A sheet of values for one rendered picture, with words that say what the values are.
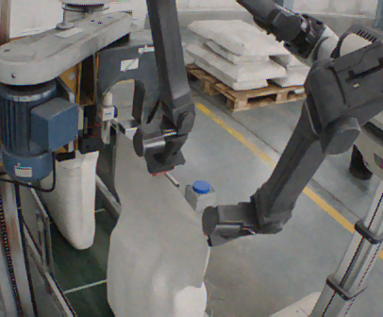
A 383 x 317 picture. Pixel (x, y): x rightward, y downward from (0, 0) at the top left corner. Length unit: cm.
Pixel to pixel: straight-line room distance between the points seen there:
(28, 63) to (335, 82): 66
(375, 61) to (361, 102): 6
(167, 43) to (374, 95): 56
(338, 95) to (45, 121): 66
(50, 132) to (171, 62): 30
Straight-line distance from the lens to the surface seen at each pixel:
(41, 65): 104
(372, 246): 151
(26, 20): 415
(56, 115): 105
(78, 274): 194
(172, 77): 106
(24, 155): 116
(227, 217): 92
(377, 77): 58
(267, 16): 113
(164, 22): 99
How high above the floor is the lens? 179
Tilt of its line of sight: 31 degrees down
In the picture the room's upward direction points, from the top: 9 degrees clockwise
